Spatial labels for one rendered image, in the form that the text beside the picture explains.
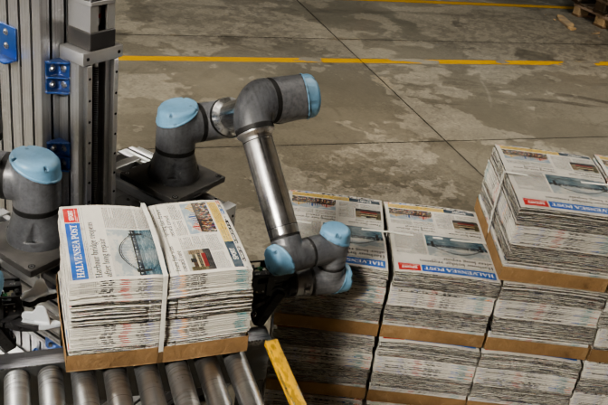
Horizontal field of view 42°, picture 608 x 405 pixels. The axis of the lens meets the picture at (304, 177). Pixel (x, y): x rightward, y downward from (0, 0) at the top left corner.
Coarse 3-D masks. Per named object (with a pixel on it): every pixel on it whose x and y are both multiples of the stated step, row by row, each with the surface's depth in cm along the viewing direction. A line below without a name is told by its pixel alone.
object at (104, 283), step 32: (64, 224) 167; (96, 224) 169; (128, 224) 172; (64, 256) 159; (96, 256) 159; (128, 256) 161; (64, 288) 169; (96, 288) 153; (128, 288) 155; (64, 320) 167; (96, 320) 157; (128, 320) 160; (96, 352) 161
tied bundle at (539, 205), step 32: (512, 160) 221; (544, 160) 224; (576, 160) 227; (480, 192) 237; (512, 192) 206; (544, 192) 206; (576, 192) 209; (512, 224) 203; (544, 224) 200; (576, 224) 200; (512, 256) 204; (544, 256) 204; (576, 256) 204
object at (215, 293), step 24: (168, 216) 177; (192, 216) 178; (216, 216) 179; (168, 240) 169; (192, 240) 169; (216, 240) 170; (240, 240) 171; (192, 264) 162; (216, 264) 163; (240, 264) 164; (192, 288) 161; (216, 288) 163; (240, 288) 164; (192, 312) 164; (216, 312) 166; (240, 312) 168; (192, 336) 167; (216, 336) 169
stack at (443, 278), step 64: (384, 256) 212; (448, 256) 216; (384, 320) 214; (448, 320) 214; (512, 320) 214; (576, 320) 214; (384, 384) 225; (448, 384) 225; (512, 384) 223; (576, 384) 225
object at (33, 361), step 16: (256, 336) 180; (32, 352) 166; (48, 352) 167; (256, 352) 180; (0, 368) 161; (16, 368) 162; (32, 368) 163; (64, 368) 165; (128, 368) 171; (160, 368) 174; (192, 368) 177; (224, 368) 180; (256, 368) 183; (0, 384) 162; (32, 384) 165; (64, 384) 167; (0, 400) 164; (32, 400) 167
